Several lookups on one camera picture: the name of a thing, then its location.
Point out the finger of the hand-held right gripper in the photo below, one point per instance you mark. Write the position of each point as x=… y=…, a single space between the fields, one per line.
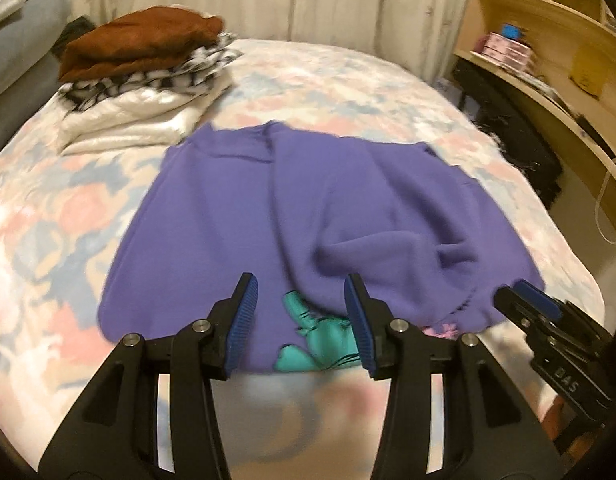
x=535 y=300

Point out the purple hoodie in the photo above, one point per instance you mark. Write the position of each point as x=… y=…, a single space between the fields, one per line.
x=228 y=210

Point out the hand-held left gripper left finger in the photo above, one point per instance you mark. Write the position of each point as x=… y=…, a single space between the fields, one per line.
x=240 y=325

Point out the grey sofa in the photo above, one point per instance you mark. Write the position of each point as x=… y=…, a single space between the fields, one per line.
x=23 y=35

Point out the curved wooden shelf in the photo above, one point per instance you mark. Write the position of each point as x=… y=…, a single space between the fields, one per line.
x=553 y=25

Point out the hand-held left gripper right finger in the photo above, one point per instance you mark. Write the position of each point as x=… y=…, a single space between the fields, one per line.
x=360 y=325

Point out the pink box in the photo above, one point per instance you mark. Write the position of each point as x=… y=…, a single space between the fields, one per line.
x=508 y=52

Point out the white folded garment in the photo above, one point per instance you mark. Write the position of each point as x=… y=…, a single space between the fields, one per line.
x=138 y=115

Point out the black and white patterned garment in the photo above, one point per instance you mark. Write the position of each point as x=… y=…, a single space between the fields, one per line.
x=188 y=72

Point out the yellow paper bag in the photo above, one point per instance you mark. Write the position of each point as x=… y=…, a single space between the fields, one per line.
x=588 y=70

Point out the cream curtain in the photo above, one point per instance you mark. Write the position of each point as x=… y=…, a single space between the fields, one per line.
x=313 y=0

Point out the pastel floral bedspread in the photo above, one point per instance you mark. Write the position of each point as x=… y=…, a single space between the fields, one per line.
x=63 y=210

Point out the black clothes pile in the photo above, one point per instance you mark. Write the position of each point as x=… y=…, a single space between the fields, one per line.
x=513 y=135

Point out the small blue box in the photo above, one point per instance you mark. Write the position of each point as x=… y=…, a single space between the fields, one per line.
x=512 y=31

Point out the brown folded garment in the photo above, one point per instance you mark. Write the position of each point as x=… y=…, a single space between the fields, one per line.
x=138 y=35

